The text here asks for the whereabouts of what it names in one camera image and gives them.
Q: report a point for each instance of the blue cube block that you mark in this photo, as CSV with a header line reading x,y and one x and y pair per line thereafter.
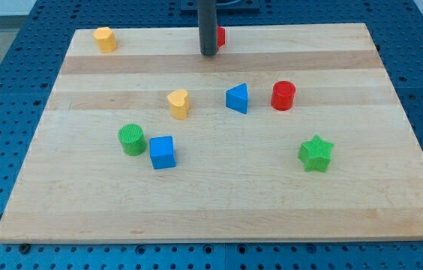
x,y
162,152

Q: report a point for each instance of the red cylinder block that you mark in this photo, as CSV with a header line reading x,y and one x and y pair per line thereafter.
x,y
283,94

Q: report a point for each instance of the yellow hexagon block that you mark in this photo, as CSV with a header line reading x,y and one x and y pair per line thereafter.
x,y
105,39

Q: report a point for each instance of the yellow heart block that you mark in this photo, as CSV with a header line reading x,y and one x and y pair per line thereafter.
x,y
179,104

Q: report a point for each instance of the red block behind stick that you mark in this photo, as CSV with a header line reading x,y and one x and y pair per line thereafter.
x,y
221,36

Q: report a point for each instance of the green star block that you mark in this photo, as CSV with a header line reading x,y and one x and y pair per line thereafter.
x,y
316,154

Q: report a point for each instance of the green cylinder block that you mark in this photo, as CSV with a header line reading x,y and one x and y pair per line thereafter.
x,y
132,140

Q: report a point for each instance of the blue triangle block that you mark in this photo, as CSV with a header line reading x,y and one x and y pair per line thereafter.
x,y
237,98

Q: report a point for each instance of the wooden board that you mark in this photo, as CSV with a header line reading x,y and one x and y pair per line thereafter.
x,y
237,177

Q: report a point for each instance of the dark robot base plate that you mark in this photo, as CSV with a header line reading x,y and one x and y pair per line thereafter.
x,y
222,5

